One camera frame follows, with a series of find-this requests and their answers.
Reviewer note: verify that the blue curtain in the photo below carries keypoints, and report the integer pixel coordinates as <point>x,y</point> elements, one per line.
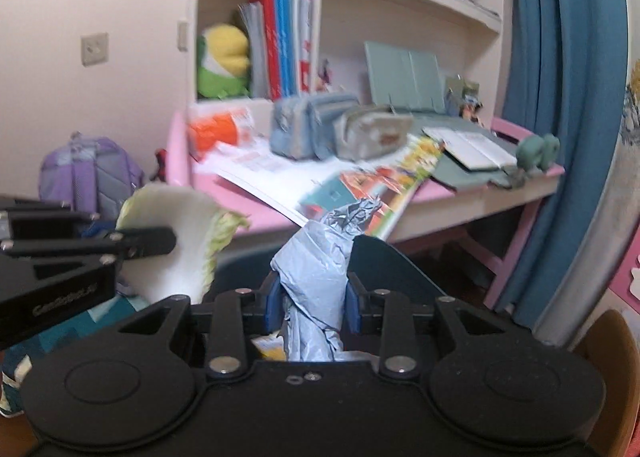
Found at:
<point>565,112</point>

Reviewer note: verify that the yellow green plush toy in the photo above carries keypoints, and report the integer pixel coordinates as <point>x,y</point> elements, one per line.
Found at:
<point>222,62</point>

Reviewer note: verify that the small colourful picture booklet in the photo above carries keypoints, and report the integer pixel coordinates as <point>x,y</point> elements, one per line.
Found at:
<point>420,154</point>

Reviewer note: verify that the white printed paper sheet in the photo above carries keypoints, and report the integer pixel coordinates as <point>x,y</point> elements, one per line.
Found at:
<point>260,164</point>

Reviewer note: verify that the purple backpack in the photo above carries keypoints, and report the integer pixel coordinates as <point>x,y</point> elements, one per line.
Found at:
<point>90,177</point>

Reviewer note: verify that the open white notebook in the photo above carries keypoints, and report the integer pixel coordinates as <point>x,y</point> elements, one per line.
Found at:
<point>475,147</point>

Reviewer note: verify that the pink desk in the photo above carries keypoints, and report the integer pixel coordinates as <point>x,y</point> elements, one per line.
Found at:
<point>525,187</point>

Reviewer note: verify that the white wall socket plate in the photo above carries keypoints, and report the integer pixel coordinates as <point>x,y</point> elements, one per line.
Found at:
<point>95,49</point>

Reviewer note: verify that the grey green folder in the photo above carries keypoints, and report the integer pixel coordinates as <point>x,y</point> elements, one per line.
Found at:
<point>465,178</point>

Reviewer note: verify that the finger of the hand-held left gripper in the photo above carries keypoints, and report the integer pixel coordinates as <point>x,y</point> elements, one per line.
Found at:
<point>45,219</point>
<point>145,239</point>

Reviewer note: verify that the green dinosaur figure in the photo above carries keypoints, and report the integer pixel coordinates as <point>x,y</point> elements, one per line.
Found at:
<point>537,152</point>

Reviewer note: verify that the small white switch plate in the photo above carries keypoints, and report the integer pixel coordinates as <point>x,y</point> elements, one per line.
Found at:
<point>183,36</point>

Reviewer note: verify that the blue book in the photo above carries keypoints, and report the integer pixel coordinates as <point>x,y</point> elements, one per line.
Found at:
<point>285,37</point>

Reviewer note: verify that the cream bookshelf hutch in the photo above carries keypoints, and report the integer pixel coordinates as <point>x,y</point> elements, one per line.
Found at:
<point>400,17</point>

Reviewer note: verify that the white red book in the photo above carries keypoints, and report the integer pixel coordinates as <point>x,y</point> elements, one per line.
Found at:
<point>304,37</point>

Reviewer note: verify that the brown chair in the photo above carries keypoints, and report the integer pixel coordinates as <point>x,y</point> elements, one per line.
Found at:
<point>605,362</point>

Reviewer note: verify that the white character print card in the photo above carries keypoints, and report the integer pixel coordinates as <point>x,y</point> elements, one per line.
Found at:
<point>342,79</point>

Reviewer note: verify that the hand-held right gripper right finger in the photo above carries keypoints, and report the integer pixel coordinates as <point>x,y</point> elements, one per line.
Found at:
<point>353,307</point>

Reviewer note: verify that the grey pencil case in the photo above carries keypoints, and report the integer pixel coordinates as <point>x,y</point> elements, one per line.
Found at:
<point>375,134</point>

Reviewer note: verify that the blue pencil case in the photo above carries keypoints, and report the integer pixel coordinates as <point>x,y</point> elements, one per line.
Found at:
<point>305,129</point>

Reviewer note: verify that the grey plastic bag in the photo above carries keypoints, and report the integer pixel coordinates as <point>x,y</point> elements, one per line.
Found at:
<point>315,282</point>

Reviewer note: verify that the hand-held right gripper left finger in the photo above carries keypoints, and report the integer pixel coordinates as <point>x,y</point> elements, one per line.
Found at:
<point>273,304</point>

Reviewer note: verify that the orange white packet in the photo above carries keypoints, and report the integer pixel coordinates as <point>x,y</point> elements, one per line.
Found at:
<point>217,132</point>

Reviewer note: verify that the green tablet case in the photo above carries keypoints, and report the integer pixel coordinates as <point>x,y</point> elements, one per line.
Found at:
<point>405,77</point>

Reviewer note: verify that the large colourful picture sheet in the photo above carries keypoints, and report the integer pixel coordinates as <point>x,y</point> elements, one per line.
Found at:
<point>330,194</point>

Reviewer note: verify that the pink white chair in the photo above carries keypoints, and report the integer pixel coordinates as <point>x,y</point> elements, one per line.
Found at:
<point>630,282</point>

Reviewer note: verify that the yellow wrapper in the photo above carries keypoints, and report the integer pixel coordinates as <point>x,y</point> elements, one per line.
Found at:
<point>270,348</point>

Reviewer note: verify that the napa cabbage leaf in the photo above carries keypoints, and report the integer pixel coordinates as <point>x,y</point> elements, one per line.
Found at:
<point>185,247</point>

